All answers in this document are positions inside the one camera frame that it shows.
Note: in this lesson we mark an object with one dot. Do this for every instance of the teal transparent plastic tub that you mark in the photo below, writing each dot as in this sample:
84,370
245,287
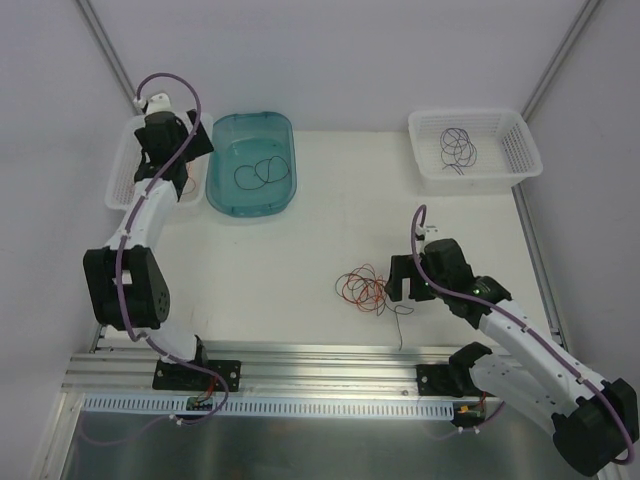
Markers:
252,170

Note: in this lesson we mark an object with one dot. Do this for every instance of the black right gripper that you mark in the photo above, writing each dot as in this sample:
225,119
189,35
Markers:
405,279

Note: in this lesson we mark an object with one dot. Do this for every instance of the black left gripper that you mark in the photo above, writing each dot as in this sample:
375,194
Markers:
198,142

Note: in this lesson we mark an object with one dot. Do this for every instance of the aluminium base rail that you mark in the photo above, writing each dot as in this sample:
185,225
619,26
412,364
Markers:
267,370

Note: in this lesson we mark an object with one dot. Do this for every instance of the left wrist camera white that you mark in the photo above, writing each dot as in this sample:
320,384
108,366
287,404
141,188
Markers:
158,102

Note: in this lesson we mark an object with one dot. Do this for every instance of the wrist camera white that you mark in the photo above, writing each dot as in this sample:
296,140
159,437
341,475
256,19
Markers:
158,102
424,235

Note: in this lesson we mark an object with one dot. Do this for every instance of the white plastic basket left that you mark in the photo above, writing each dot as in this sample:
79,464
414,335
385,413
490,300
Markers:
120,187

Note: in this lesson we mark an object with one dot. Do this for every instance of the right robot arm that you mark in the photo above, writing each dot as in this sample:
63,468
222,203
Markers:
592,421

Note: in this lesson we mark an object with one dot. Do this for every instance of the white plastic basket right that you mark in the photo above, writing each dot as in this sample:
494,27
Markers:
472,151

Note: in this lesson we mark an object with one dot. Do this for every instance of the aluminium frame post right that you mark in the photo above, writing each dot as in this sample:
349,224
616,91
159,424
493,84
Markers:
577,28

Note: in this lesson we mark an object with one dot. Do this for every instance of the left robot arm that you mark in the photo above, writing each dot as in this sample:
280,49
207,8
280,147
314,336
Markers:
127,289

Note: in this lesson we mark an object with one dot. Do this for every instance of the white slotted cable duct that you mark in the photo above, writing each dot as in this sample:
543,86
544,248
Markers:
271,407

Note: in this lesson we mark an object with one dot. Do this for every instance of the aluminium frame post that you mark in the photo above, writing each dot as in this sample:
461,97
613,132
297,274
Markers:
577,28
101,38

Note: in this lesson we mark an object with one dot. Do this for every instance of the aluminium frame post left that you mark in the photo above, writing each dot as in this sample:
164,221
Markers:
101,38

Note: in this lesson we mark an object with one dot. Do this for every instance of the white plastic basket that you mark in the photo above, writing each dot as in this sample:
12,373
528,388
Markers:
120,187
472,151

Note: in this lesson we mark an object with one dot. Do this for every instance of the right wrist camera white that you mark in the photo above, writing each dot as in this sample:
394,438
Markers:
424,235

